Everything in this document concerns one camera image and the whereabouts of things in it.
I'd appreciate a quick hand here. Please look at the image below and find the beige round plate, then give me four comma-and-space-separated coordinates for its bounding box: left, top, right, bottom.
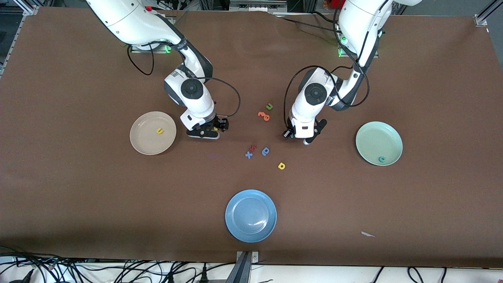
129, 111, 177, 156

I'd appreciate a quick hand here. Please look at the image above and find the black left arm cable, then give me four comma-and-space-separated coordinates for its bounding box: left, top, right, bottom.
283, 8, 387, 134

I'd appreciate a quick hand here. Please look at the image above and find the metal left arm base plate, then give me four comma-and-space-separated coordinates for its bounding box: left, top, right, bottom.
337, 24, 381, 59

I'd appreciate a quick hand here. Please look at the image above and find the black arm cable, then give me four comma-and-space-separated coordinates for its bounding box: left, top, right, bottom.
283, 8, 387, 134
127, 43, 241, 118

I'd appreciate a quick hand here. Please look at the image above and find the black looped cable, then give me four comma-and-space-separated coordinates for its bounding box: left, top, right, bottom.
407, 266, 426, 283

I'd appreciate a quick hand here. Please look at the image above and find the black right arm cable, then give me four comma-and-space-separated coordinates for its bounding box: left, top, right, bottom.
127, 43, 241, 118

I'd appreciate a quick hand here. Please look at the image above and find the aluminium corner bracket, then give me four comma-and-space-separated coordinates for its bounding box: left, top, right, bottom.
474, 0, 503, 27
14, 0, 39, 16

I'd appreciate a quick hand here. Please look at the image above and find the black base cable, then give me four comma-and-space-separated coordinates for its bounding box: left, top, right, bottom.
275, 11, 341, 36

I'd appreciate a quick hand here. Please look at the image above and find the black tangled cable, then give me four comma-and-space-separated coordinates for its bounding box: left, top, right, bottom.
0, 246, 79, 283

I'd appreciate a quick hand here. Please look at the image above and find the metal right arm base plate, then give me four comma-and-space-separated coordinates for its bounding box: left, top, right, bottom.
130, 39, 175, 54

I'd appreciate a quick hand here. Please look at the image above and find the pale green round plate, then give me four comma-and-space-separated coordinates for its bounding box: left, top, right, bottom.
355, 121, 404, 167

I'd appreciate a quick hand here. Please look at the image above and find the brown table cover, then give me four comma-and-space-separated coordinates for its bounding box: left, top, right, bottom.
0, 6, 503, 268

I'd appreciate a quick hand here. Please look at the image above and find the blue round plate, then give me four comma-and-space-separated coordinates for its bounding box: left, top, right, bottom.
225, 189, 277, 243

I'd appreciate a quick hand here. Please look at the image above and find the grey metal frame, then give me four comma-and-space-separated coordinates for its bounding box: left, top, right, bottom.
230, 0, 287, 12

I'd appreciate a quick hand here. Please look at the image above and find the aluminium profile with bracket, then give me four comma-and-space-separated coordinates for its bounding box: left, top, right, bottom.
226, 251, 260, 283

